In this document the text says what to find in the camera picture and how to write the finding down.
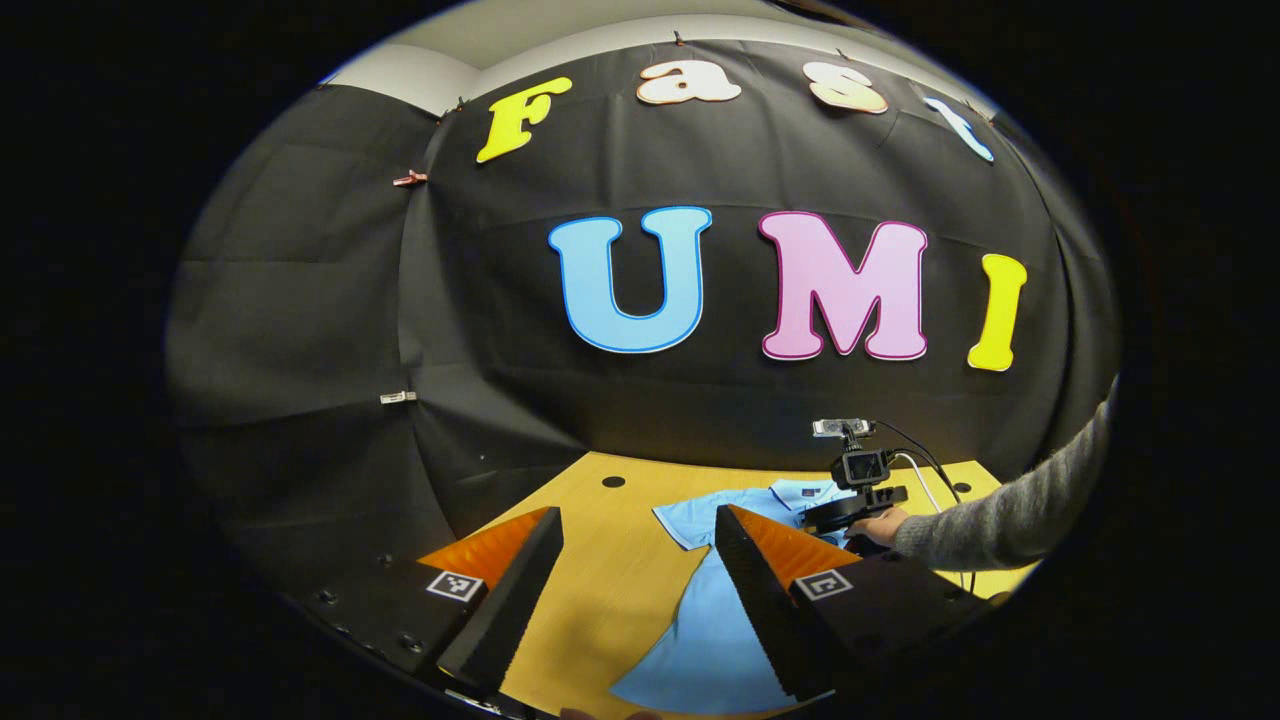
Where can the black backdrop cloth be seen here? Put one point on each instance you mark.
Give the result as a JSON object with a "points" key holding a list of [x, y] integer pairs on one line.
{"points": [[300, 300]]}

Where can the white backdrop clip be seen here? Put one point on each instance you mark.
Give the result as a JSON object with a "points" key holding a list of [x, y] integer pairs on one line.
{"points": [[398, 397]]}

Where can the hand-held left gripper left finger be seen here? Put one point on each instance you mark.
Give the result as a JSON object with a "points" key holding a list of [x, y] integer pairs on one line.
{"points": [[520, 610]]}

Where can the light blue T-shirt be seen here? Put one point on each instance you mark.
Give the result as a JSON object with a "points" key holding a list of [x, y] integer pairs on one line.
{"points": [[720, 640]]}

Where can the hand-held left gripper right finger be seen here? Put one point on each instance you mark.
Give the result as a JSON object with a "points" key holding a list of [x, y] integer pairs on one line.
{"points": [[760, 610]]}

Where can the copper backdrop clip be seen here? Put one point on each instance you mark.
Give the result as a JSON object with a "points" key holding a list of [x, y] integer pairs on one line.
{"points": [[410, 178]]}

